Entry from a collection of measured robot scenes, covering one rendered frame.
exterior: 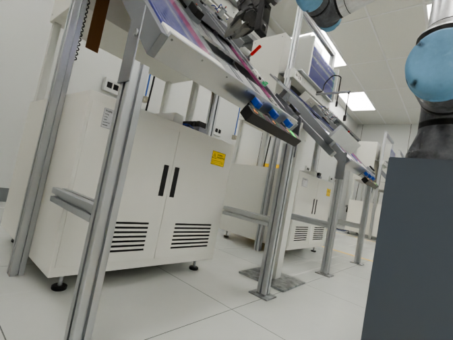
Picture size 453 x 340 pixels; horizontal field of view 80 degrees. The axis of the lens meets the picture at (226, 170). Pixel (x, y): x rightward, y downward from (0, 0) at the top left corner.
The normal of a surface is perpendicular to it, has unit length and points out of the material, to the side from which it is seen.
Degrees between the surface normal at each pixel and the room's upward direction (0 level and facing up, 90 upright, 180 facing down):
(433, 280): 90
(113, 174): 90
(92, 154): 90
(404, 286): 90
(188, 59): 135
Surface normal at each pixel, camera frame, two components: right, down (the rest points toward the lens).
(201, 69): 0.40, 0.76
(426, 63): -0.72, -0.04
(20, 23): 0.75, 0.11
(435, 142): -0.71, -0.48
